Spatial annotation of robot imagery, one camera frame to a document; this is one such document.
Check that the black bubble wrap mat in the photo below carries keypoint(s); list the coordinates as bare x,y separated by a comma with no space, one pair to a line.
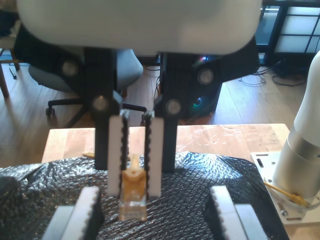
190,180

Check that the black computer tower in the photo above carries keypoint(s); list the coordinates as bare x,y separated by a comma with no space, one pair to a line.
210,107

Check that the grey office chair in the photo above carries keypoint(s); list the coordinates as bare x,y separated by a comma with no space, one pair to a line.
50,80

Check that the small black rod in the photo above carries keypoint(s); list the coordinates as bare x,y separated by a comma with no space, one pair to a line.
13,73

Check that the wooden chair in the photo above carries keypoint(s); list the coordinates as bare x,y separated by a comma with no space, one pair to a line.
4,85

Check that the black framed paper screen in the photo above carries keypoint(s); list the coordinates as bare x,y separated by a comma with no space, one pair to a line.
295,25

